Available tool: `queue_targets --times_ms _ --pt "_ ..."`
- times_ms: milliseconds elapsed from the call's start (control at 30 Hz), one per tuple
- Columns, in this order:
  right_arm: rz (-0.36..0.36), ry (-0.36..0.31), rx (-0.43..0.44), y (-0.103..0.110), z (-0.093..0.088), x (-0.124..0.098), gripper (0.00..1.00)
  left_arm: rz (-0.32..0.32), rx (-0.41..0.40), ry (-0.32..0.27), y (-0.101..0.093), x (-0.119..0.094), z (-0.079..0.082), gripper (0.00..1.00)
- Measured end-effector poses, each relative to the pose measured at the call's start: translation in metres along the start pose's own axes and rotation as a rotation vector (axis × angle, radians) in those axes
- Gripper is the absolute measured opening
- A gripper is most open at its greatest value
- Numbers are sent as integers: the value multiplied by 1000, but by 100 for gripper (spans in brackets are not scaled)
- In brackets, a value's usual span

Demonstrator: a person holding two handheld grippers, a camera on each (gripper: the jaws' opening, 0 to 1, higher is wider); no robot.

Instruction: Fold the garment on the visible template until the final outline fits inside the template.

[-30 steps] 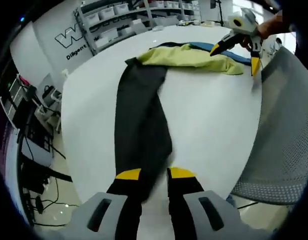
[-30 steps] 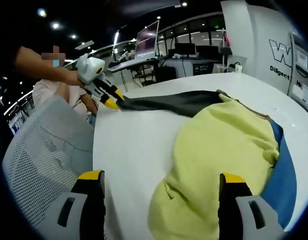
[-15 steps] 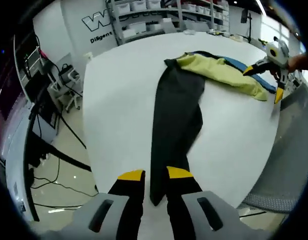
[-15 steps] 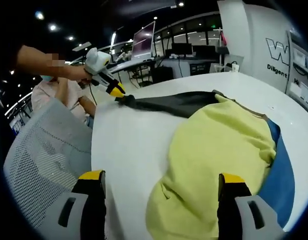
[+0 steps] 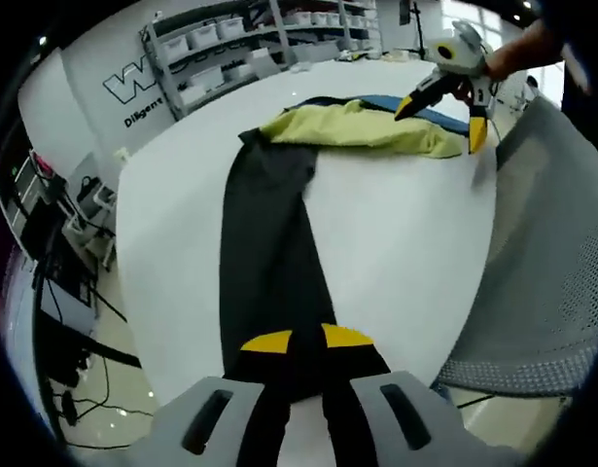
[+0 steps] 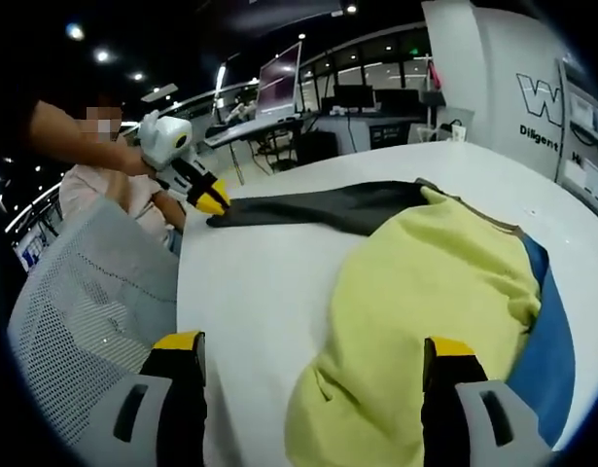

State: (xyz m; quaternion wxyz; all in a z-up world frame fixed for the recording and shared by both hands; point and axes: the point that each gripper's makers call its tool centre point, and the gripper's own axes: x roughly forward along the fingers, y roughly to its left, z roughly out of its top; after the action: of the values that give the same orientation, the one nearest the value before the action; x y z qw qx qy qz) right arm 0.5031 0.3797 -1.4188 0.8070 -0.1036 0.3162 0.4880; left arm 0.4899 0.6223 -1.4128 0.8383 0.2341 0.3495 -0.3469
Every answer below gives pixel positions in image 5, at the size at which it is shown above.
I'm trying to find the grey mesh chair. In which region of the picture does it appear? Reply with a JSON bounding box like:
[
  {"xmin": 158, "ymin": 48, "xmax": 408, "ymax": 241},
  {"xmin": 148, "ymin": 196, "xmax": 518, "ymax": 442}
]
[{"xmin": 437, "ymin": 94, "xmax": 598, "ymax": 398}]

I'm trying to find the black power strip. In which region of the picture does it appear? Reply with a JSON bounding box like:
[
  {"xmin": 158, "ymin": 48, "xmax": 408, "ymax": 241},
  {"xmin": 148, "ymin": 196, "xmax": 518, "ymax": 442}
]
[{"xmin": 58, "ymin": 390, "xmax": 80, "ymax": 424}]

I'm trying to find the black monitor on stand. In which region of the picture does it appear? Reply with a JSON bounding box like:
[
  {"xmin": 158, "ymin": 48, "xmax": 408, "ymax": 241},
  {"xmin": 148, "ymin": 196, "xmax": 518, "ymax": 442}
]
[{"xmin": 398, "ymin": 0, "xmax": 429, "ymax": 53}]

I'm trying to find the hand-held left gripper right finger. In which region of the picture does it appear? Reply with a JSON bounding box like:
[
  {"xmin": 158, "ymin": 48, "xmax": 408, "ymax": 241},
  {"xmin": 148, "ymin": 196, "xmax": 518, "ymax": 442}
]
[{"xmin": 321, "ymin": 323, "xmax": 494, "ymax": 467}]

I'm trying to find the yellow blue grey garment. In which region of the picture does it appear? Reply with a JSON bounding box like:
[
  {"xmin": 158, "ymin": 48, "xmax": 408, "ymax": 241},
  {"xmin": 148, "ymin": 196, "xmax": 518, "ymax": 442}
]
[{"xmin": 219, "ymin": 94, "xmax": 468, "ymax": 405}]

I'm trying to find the black equipment cart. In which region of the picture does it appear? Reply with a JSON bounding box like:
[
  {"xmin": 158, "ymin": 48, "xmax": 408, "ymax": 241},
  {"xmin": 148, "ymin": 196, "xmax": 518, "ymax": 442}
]
[{"xmin": 0, "ymin": 150, "xmax": 96, "ymax": 312}]

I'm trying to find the row of white storage boxes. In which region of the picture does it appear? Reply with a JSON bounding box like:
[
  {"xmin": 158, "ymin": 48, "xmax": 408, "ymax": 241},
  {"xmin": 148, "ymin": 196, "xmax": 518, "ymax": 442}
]
[{"xmin": 159, "ymin": 7, "xmax": 377, "ymax": 98}]

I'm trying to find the black floor cable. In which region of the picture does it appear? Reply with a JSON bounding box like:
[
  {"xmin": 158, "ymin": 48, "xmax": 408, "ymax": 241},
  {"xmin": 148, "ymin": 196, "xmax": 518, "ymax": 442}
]
[{"xmin": 50, "ymin": 353, "xmax": 157, "ymax": 451}]

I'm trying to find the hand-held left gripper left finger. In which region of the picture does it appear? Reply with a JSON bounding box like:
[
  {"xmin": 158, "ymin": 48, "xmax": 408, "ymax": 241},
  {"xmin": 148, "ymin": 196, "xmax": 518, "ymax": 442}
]
[{"xmin": 152, "ymin": 329, "xmax": 294, "ymax": 467}]

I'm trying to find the grey metal shelving unit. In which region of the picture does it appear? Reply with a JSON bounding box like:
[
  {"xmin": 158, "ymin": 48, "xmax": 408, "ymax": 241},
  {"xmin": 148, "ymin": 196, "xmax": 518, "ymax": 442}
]
[{"xmin": 140, "ymin": 0, "xmax": 377, "ymax": 123}]

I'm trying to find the white wire rack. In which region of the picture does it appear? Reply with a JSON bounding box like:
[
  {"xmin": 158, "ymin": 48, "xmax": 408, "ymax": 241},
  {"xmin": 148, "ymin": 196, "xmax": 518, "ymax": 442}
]
[{"xmin": 67, "ymin": 174, "xmax": 119, "ymax": 267}]

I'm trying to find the person's right hand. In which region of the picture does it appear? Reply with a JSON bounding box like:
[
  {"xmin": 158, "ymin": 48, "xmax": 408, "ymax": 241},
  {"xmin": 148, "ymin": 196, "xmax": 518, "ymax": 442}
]
[{"xmin": 481, "ymin": 42, "xmax": 519, "ymax": 82}]

